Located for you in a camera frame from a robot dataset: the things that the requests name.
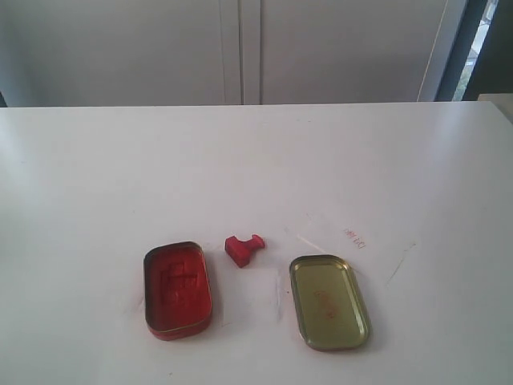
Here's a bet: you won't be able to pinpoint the red stamp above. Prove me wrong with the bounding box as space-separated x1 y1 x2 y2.
224 234 265 268

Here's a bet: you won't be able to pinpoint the red rectangular tray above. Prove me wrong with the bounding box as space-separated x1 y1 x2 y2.
143 241 212 341

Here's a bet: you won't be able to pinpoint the gold tin lid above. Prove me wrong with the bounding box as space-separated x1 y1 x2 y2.
289 254 370 351

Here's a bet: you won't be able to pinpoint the white cabinet doors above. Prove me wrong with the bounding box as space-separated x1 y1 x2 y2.
1 1 466 107

